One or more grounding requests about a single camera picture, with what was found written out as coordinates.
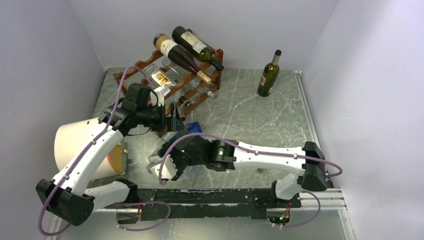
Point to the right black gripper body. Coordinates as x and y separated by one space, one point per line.
182 161

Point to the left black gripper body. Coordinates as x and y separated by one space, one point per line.
158 121

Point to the green wine bottle silver cap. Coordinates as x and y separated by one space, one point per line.
269 75

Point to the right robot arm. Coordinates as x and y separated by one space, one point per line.
305 165

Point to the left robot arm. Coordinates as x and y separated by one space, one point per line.
66 194

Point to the clear bottle lower rack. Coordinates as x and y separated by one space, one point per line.
171 75

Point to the brown wooden wine rack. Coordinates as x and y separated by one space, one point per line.
156 58

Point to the dark bottle gold foil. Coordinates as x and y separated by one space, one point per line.
176 54

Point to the dark bottle cream label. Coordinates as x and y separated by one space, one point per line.
196 47

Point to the white drum orange lid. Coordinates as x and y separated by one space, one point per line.
72 137

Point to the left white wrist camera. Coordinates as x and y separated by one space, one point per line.
160 98

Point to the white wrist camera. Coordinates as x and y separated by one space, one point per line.
169 169
160 98

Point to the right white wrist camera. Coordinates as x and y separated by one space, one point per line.
169 169

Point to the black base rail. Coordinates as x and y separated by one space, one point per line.
211 203

